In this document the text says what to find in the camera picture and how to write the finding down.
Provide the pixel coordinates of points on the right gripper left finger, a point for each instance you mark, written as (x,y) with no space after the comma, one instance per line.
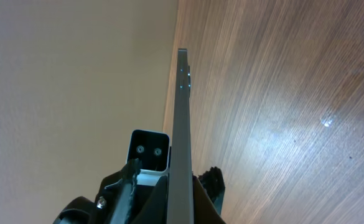
(127,196)

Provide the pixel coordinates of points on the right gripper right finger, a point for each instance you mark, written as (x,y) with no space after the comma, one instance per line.
(208,194)

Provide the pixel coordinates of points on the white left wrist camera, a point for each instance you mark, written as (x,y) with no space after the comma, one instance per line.
(153,150)

